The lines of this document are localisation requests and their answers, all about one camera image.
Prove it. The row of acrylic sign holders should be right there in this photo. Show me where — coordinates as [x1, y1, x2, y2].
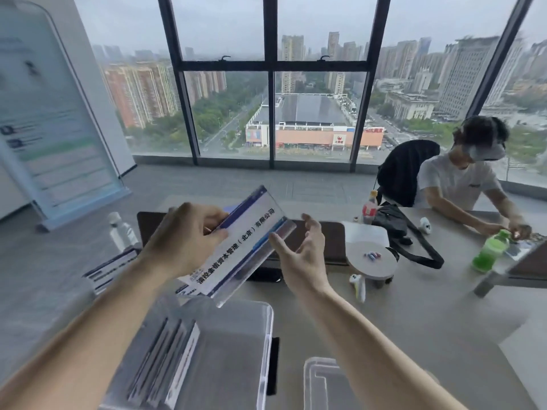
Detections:
[126, 317, 201, 409]

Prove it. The person's right forearm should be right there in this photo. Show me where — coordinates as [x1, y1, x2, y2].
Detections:
[295, 282, 467, 410]

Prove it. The white roll-up banner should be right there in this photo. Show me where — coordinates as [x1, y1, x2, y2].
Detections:
[0, 0, 132, 232]

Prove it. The red label drink bottle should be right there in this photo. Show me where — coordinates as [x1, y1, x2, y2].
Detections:
[362, 190, 379, 225]

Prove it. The round white stand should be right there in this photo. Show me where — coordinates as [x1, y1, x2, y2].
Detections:
[345, 241, 398, 289]

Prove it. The black shoulder bag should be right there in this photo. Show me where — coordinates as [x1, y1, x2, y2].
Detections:
[371, 202, 445, 270]

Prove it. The black office chair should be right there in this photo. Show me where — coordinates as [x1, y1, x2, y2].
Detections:
[375, 139, 441, 208]

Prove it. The person's right hand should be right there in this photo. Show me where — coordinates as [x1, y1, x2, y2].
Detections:
[269, 213, 332, 298]

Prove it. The white handheld controller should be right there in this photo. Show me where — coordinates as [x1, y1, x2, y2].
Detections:
[349, 273, 367, 303]

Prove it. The person's left hand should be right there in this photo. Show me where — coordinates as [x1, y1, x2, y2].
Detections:
[141, 202, 230, 279]

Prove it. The clear plastic storage box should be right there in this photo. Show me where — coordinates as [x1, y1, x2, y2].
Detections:
[99, 294, 280, 410]

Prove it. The person's left forearm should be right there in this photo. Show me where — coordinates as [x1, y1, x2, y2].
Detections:
[0, 254, 180, 410]

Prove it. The stack of blue-white name cards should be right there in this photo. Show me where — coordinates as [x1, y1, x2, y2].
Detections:
[82, 247, 142, 296]

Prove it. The white paper sheet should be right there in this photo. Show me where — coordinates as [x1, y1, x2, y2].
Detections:
[341, 221, 390, 249]

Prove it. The green drink bottle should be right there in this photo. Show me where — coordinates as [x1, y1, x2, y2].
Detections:
[471, 229, 512, 273]

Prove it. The clear acrylic desk name sign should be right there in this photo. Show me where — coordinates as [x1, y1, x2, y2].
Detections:
[177, 185, 297, 308]

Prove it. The black window frame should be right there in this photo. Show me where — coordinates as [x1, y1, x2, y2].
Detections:
[157, 0, 537, 172]

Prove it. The black smartphone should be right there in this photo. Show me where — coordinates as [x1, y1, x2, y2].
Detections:
[247, 266, 283, 283]

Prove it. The dark brown desk mat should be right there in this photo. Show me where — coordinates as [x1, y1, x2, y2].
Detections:
[136, 211, 350, 268]

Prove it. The white plastic bottle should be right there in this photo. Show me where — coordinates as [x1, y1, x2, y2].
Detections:
[107, 212, 140, 252]

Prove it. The clear plastic box lid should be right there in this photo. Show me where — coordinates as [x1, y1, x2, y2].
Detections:
[303, 357, 365, 410]

